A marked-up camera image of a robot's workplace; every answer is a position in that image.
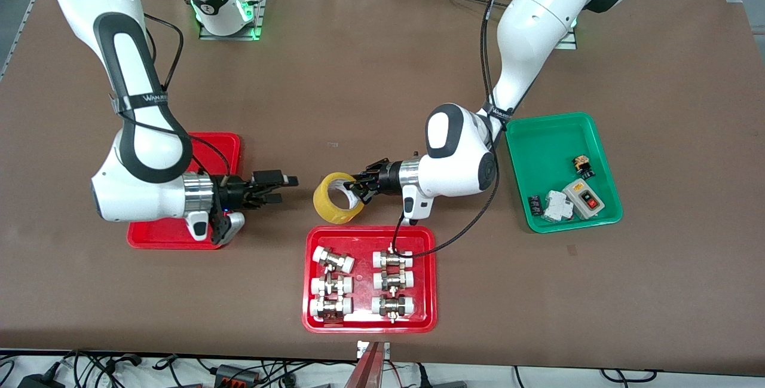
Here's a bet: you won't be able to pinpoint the yellow tape roll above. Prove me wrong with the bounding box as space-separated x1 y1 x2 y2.
313 172 365 225

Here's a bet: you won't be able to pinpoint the empty red plastic tray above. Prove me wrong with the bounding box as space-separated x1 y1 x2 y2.
127 132 241 250

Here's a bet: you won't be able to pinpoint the red tray with fittings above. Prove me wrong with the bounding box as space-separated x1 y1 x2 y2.
302 225 437 334

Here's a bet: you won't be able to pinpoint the green plastic tray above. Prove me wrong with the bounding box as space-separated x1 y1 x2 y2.
505 112 624 234

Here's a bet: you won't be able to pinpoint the metal fitting with white caps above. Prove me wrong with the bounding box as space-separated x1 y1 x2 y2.
372 243 415 269
309 297 353 323
312 246 355 274
373 270 415 292
310 274 353 297
371 295 416 323

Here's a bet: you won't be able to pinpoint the white circuit breaker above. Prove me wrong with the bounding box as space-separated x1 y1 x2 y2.
543 190 576 222

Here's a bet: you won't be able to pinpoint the grey connector box orange levers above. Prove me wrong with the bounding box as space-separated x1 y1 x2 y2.
212 364 261 387

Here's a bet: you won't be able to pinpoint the black power adapter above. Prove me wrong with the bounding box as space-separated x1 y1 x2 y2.
18 373 66 388

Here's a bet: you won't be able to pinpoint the small silver bracket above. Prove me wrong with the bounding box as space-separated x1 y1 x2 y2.
357 341 390 360

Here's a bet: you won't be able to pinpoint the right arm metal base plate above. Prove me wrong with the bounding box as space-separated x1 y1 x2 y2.
199 0 267 41

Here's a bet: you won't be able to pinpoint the red metal camera stand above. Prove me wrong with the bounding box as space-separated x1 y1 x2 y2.
344 341 386 388

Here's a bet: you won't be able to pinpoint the grey switch box red button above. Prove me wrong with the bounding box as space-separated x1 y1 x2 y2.
563 178 606 220

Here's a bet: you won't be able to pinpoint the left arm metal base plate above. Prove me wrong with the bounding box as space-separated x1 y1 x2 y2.
555 14 577 50

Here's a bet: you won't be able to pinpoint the black looped floor cable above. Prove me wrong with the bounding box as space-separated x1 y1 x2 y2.
601 368 658 384

